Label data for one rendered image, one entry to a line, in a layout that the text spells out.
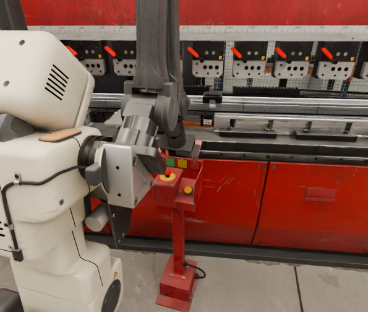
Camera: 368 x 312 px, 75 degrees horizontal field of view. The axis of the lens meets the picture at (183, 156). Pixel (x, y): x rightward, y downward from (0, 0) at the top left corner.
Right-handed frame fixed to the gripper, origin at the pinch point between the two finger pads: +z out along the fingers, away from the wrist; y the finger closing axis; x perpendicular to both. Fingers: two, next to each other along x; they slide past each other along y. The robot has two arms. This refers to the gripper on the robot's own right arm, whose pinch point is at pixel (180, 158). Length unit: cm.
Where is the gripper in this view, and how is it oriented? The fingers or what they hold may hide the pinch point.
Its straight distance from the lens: 83.0
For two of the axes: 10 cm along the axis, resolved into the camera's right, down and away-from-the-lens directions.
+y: -9.7, -1.2, 2.2
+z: 1.1, 5.8, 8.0
